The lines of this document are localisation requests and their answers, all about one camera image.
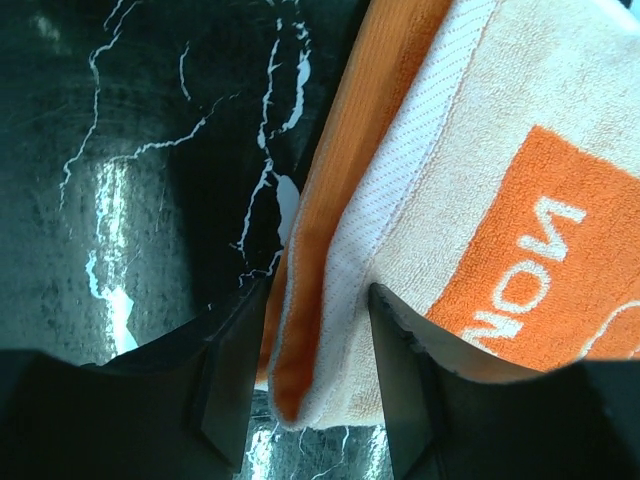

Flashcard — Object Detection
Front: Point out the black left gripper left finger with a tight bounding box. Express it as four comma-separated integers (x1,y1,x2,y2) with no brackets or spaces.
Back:
82,282,271,474

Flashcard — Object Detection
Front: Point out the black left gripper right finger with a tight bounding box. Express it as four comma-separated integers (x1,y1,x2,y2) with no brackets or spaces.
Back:
368,283,550,479

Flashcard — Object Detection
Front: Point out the orange cartoon towel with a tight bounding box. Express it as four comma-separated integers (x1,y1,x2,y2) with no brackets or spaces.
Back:
257,1,639,430

